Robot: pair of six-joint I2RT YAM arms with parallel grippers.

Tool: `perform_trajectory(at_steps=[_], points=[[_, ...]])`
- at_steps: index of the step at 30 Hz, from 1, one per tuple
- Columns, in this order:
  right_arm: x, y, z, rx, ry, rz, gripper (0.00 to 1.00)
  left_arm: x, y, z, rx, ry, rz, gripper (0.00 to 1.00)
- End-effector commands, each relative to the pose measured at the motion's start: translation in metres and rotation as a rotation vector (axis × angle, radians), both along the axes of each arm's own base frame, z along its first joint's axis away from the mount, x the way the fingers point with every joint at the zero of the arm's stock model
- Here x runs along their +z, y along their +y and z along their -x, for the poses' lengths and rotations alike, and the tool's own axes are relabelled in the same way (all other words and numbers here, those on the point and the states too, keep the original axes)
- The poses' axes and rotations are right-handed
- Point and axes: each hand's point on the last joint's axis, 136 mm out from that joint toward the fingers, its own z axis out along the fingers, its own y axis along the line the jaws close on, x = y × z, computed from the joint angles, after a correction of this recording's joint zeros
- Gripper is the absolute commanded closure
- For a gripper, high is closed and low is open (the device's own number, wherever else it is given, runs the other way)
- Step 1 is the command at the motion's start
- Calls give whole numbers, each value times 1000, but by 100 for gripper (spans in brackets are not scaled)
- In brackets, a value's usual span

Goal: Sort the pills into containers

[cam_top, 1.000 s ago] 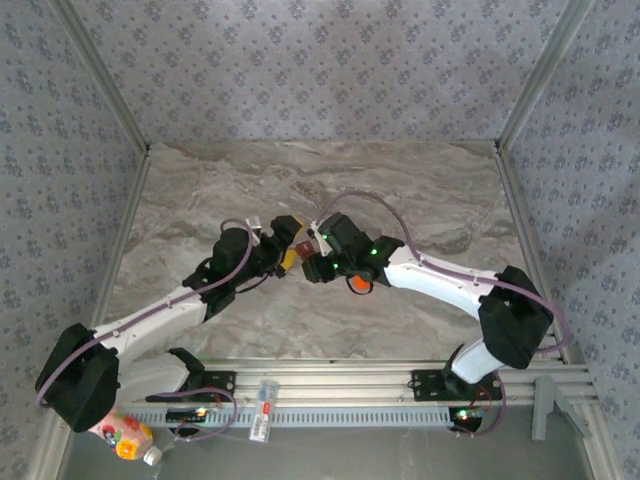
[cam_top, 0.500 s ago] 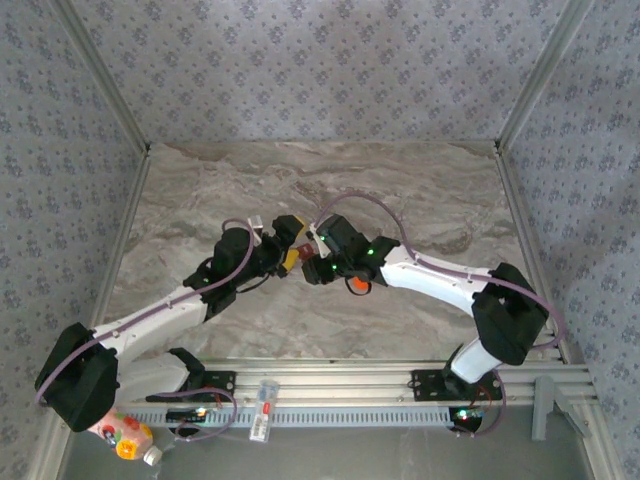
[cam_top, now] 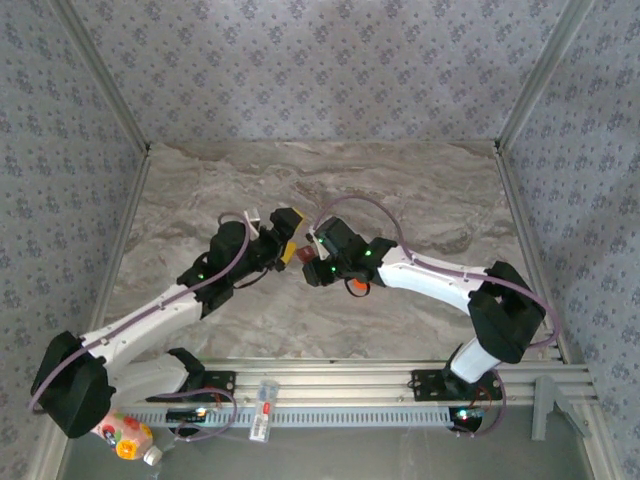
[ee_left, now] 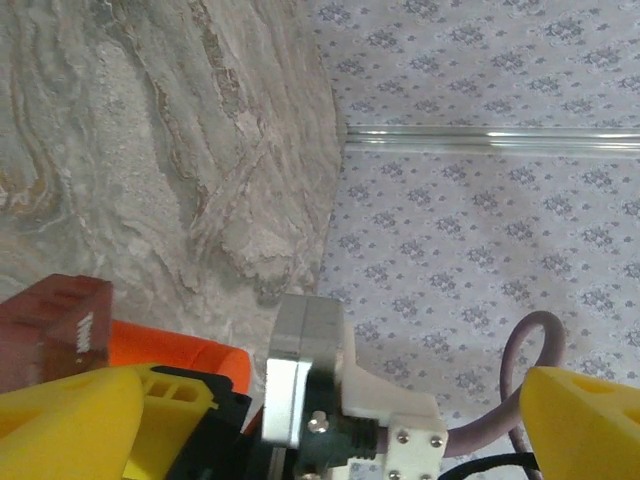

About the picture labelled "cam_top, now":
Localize aluminium side rail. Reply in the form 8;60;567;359
492;142;571;364
87;147;154;334

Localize clear plastic labelled packet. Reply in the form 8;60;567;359
248;378;279;444

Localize aluminium corner post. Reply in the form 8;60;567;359
494;0;599;151
47;0;154;154

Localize grey metal bracket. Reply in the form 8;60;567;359
532;375;591;442

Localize grey slotted cable duct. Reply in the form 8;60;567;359
122;402;454;430

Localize black right gripper cable loop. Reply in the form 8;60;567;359
344;278;372;301

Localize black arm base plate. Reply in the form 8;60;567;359
145;369;237;404
410;368;504;402

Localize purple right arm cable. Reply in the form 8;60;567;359
309;195;560;439

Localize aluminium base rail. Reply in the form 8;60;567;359
119;357;599;407

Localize pink drink bottle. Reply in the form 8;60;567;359
94;408;164;469

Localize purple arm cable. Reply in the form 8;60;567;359
28;210;251;444
309;195;560;439

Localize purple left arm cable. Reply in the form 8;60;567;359
28;210;251;444

